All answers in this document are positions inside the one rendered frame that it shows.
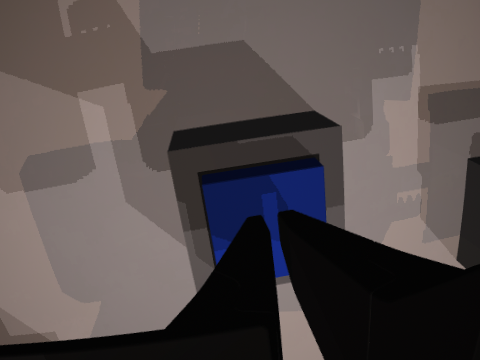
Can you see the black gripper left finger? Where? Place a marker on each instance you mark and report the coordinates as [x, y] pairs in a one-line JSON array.
[[234, 316]]

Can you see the green button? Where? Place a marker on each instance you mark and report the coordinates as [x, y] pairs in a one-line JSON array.
[[469, 243]]

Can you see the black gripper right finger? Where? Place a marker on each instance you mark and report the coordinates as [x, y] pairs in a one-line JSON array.
[[368, 301]]

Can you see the blue button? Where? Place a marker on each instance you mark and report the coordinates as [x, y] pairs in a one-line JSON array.
[[224, 173]]

